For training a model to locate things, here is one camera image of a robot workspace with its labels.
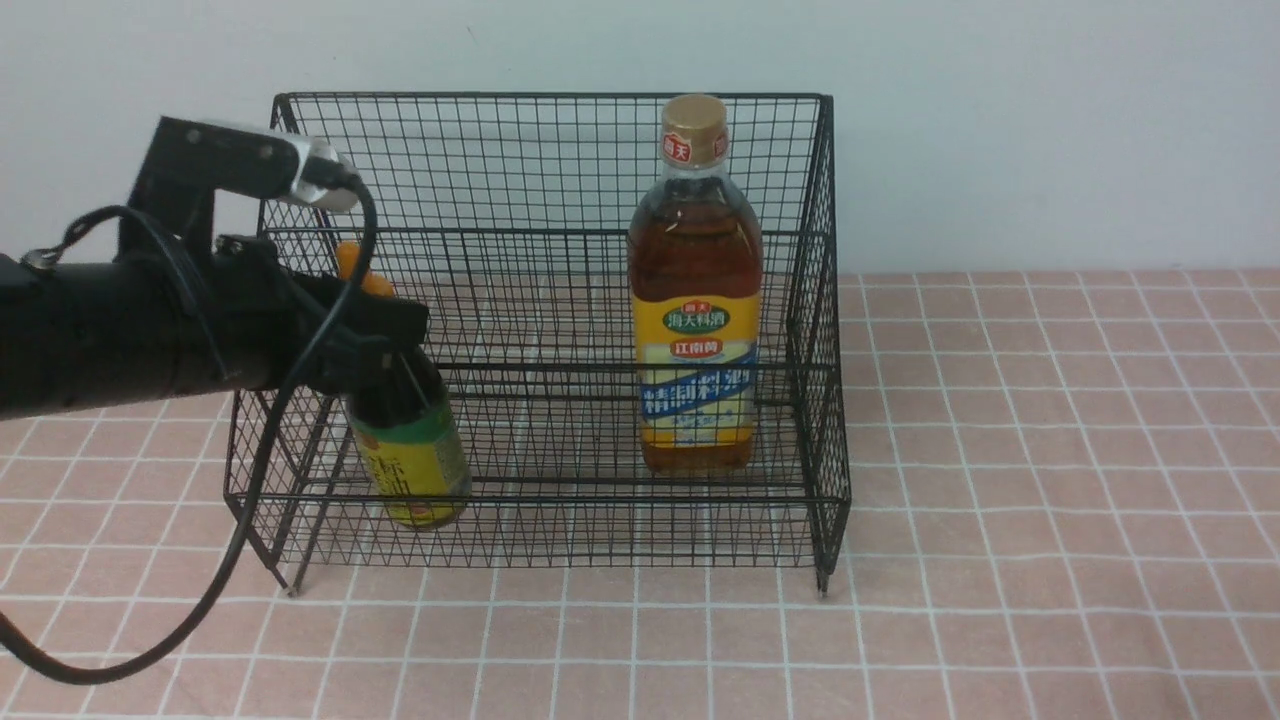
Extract black wire mesh shelf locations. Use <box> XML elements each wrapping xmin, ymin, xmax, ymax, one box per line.
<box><xmin>250</xmin><ymin>92</ymin><xmax>851</xmax><ymax>594</ymax></box>

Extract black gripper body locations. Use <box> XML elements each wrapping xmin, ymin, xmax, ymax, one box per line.
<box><xmin>206</xmin><ymin>234</ymin><xmax>343</xmax><ymax>389</ymax></box>

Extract large amber cooking wine bottle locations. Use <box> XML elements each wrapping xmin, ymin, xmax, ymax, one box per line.
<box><xmin>627</xmin><ymin>94</ymin><xmax>764</xmax><ymax>477</ymax></box>

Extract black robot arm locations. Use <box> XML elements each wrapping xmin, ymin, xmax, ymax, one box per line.
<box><xmin>1</xmin><ymin>234</ymin><xmax>429</xmax><ymax>420</ymax></box>

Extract black cable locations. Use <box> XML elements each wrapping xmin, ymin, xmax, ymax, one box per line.
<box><xmin>0</xmin><ymin>170</ymin><xmax>379</xmax><ymax>687</ymax></box>

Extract small dark soy sauce bottle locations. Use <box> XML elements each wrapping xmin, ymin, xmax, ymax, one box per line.
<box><xmin>335</xmin><ymin>240</ymin><xmax>472</xmax><ymax>530</ymax></box>

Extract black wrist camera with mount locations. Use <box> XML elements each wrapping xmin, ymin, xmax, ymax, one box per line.
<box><xmin>125</xmin><ymin>117</ymin><xmax>364</xmax><ymax>263</ymax></box>

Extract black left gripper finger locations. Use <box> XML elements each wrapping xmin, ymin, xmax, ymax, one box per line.
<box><xmin>325</xmin><ymin>275</ymin><xmax>430</xmax><ymax>354</ymax></box>

